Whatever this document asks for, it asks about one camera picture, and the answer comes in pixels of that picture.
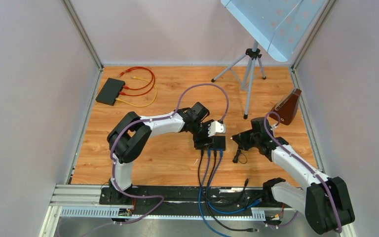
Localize black ethernet cable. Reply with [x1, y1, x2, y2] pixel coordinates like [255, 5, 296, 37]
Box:
[198, 150, 251, 207]
[204, 150, 259, 234]

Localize black power adapter with cord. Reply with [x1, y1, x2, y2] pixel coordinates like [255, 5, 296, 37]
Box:
[232, 149, 248, 164]

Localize black network switch blue cables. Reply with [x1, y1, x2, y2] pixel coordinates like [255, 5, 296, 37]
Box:
[194, 136, 227, 152]

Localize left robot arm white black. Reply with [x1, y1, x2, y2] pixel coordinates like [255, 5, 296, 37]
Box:
[107, 102, 215, 204]

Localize light blue perforated panel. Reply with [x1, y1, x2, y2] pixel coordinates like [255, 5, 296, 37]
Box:
[221, 0, 327, 62]

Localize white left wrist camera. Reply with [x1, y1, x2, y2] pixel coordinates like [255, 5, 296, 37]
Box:
[208, 121, 226, 137]

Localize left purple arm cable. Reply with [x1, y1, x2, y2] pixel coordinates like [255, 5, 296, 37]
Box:
[110, 83, 230, 237]

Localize yellow ethernet cable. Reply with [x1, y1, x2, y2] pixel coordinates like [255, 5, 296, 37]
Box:
[115, 75, 158, 109]

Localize blue ethernet cable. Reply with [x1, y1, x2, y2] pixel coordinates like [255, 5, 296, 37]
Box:
[206, 150, 262, 215]
[197, 150, 232, 237]

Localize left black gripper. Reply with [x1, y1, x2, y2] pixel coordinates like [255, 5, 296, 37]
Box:
[190, 119, 215, 151]

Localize black network switch red cables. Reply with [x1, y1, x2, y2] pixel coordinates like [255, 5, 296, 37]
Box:
[95, 78, 126, 107]

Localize grey tripod stand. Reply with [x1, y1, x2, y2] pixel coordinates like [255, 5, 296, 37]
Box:
[211, 40, 266, 119]

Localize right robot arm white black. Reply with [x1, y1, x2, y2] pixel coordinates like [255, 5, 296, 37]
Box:
[231, 117, 355, 235]

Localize brown wooden metronome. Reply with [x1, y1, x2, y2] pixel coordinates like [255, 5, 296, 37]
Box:
[271, 88, 302, 125]

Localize aluminium frame rail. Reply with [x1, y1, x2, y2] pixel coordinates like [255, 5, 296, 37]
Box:
[39, 184, 357, 237]

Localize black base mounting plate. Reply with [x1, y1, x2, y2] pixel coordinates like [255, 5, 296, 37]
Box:
[99, 185, 295, 218]

